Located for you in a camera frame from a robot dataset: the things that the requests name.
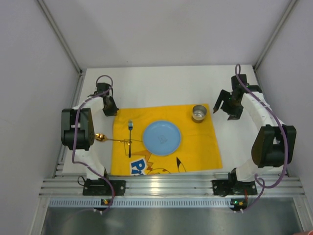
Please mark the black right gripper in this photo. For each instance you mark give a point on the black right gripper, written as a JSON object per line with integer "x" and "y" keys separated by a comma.
{"x": 229, "y": 106}

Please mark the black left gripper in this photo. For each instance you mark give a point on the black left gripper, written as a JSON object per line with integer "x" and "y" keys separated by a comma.
{"x": 110, "y": 109}

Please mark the gold spoon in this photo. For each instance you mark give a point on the gold spoon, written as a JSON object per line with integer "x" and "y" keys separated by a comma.
{"x": 103, "y": 138}

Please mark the brown and white metal cup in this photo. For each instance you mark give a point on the brown and white metal cup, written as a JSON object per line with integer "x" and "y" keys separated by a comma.
{"x": 199, "y": 113}

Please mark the yellow Pikachu cloth placemat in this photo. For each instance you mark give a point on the yellow Pikachu cloth placemat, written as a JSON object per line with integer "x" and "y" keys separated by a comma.
{"x": 198, "y": 150}

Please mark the blue round plate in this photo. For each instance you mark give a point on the blue round plate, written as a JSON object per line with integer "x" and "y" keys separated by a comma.
{"x": 161, "y": 138}

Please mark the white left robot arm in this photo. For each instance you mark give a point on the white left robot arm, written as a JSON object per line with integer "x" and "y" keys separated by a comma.
{"x": 78, "y": 134}

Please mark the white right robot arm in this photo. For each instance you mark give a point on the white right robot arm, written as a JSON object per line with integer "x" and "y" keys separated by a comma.
{"x": 274, "y": 143}

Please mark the aluminium front frame rail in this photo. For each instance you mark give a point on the aluminium front frame rail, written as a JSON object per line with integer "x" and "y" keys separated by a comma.
{"x": 167, "y": 185}

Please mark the left aluminium corner post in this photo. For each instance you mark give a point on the left aluminium corner post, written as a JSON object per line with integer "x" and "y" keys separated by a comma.
{"x": 57, "y": 32}

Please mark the aluminium corner post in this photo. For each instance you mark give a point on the aluminium corner post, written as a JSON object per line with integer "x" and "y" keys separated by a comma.
{"x": 57, "y": 32}
{"x": 275, "y": 33}

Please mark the slotted grey cable duct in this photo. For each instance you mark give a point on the slotted grey cable duct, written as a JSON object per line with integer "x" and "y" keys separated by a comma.
{"x": 146, "y": 202}

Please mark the right aluminium corner post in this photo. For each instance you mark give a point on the right aluminium corner post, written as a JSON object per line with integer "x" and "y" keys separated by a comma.
{"x": 275, "y": 33}

